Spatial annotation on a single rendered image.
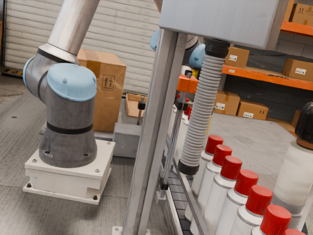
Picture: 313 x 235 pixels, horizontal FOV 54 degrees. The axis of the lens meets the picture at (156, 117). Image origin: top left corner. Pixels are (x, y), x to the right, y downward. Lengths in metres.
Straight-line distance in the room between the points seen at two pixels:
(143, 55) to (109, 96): 3.82
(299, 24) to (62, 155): 4.05
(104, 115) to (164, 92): 0.65
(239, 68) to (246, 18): 3.91
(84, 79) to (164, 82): 0.25
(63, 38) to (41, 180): 0.37
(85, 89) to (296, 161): 0.55
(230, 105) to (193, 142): 4.06
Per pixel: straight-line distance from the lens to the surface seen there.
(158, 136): 0.58
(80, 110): 0.76
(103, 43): 5.03
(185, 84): 0.65
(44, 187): 0.84
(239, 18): 0.46
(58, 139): 0.79
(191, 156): 0.48
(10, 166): 0.98
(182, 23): 0.49
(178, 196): 0.83
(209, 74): 0.45
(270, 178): 1.10
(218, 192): 0.59
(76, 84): 0.74
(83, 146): 0.81
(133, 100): 1.81
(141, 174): 0.61
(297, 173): 0.87
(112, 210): 0.81
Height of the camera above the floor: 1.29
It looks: 17 degrees down
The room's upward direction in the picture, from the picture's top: 11 degrees clockwise
